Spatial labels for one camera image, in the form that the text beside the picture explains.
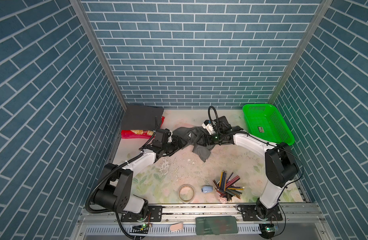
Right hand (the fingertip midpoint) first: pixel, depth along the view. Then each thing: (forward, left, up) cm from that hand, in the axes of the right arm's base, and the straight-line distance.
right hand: (200, 140), depth 89 cm
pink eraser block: (-43, +9, -10) cm, 45 cm away
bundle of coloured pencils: (-25, -14, -5) cm, 29 cm away
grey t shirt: (+9, +8, -9) cm, 15 cm away
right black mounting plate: (-34, -27, -12) cm, 45 cm away
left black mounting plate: (-38, +20, -10) cm, 45 cm away
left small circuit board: (-45, +27, -13) cm, 54 cm away
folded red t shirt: (+5, +41, -5) cm, 41 cm away
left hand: (-4, +9, -1) cm, 10 cm away
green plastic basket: (+30, -47, -13) cm, 58 cm away
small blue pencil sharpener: (-25, -5, -10) cm, 27 cm away
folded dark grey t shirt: (+22, +45, -7) cm, 51 cm away
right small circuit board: (-40, -35, -13) cm, 55 cm away
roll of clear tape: (-27, +6, -12) cm, 30 cm away
